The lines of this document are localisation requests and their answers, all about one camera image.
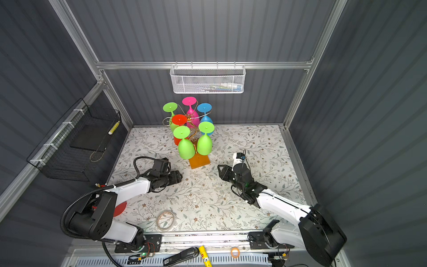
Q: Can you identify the green wine glass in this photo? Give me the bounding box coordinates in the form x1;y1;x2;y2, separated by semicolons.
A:
197;121;215;156
162;102;178;132
173;126;195;160

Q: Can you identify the gold wire wine glass rack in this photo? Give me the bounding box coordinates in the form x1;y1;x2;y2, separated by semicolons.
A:
172;105;210;169

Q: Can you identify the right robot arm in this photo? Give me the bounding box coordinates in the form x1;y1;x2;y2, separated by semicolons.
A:
218;152;348;267

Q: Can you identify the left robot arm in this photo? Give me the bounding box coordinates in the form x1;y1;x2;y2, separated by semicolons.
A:
60;156;182;251

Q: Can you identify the red wine glass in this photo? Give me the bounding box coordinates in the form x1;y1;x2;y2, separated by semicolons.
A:
172;115;187;132

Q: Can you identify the pink wine glass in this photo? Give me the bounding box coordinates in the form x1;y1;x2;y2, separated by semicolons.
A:
182;96;200;128

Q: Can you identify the blue wine glass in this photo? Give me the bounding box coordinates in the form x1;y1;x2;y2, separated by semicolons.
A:
197;103;213;123

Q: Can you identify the clear tape roll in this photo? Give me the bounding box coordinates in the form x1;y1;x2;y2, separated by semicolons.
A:
156;210;176;231

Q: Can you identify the red pencil cup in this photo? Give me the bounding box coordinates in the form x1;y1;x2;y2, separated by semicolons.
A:
113;201;127;218

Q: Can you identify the black stapler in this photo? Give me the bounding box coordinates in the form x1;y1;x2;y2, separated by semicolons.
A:
163;247;200;267

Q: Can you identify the black wire wall basket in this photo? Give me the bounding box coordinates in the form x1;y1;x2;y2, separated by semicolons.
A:
27;101;121;183

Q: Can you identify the white mesh wall basket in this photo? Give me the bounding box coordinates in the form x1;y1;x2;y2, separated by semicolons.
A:
170;65;246;94

